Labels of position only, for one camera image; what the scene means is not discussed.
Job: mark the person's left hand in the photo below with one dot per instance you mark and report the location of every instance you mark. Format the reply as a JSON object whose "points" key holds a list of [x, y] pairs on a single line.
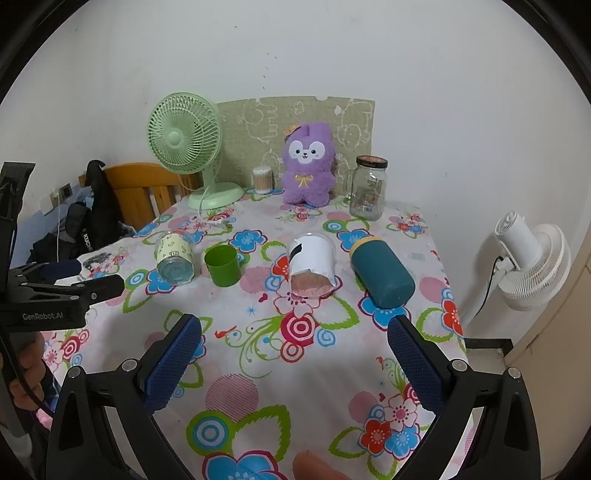
{"points": [[32, 360]]}

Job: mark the wooden headboard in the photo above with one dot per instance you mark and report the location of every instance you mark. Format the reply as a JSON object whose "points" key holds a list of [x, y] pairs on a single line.
{"points": [[138, 184]]}

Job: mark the white wall fan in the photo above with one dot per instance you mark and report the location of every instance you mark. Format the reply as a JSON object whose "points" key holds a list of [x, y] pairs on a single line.
{"points": [[531, 263]]}

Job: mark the dark clothes pile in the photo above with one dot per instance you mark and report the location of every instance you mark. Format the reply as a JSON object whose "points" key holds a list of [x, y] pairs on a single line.
{"points": [[46, 249]]}

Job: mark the floral tablecloth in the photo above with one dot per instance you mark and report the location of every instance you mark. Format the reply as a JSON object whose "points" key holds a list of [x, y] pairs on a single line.
{"points": [[277, 392]]}

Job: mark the white and pink cup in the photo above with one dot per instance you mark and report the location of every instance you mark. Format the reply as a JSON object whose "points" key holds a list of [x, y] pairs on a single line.
{"points": [[314, 261]]}

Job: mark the purple plush rabbit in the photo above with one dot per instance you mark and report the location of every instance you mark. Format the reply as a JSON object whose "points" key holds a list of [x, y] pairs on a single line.
{"points": [[307, 180]]}

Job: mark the glass jar mug with lid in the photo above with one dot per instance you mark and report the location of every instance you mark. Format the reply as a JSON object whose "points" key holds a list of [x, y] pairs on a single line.
{"points": [[367, 194]]}

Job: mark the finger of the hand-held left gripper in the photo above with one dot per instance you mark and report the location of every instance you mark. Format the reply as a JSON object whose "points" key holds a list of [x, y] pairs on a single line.
{"points": [[104, 288]]}

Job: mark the cotton swab container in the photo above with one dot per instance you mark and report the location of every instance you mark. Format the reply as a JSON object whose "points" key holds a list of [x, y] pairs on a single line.
{"points": [[263, 180]]}

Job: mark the glass cup with yellow label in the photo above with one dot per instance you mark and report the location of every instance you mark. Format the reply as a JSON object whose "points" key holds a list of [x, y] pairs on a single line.
{"points": [[174, 258]]}

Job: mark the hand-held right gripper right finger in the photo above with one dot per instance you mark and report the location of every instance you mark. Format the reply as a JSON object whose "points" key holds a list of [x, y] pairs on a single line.
{"points": [[415, 364]]}

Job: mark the green printed foam board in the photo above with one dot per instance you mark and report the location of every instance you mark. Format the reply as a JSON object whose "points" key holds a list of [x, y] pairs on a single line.
{"points": [[249, 120]]}

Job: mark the green desk fan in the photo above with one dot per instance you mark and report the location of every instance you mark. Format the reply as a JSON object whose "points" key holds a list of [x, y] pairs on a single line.
{"points": [[178, 138]]}

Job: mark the black bag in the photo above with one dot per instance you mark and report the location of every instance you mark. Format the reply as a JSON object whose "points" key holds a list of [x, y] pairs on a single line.
{"points": [[99, 203]]}

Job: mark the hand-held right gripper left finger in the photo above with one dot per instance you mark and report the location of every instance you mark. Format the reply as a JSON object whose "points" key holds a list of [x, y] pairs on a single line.
{"points": [[175, 364]]}

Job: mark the green plastic cup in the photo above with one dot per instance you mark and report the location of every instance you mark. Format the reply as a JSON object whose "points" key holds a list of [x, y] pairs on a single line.
{"points": [[222, 267]]}

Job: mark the teal thermos bottle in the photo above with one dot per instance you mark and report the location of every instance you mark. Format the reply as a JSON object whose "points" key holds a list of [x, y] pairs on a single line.
{"points": [[381, 272]]}

